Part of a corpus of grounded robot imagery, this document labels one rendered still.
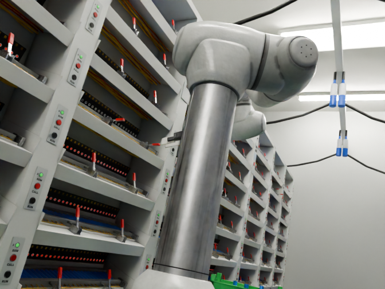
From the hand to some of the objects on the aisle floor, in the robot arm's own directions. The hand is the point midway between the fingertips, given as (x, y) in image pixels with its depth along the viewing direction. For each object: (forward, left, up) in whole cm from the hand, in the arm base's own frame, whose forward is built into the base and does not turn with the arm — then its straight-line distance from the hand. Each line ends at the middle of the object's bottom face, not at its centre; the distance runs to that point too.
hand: (169, 141), depth 144 cm
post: (+3, +52, -98) cm, 111 cm away
